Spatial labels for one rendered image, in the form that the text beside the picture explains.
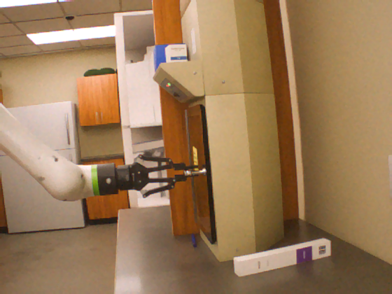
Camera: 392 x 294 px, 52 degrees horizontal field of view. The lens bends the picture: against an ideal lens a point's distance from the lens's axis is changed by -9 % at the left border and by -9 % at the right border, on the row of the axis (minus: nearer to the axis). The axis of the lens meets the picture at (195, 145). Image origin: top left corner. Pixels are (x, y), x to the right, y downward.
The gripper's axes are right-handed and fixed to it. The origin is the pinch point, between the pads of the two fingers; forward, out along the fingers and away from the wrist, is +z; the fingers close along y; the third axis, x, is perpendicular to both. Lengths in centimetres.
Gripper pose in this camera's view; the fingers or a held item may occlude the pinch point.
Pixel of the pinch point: (186, 171)
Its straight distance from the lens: 129.8
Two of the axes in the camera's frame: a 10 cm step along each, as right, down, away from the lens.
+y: -0.9, -9.9, -0.5
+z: 9.8, -1.0, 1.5
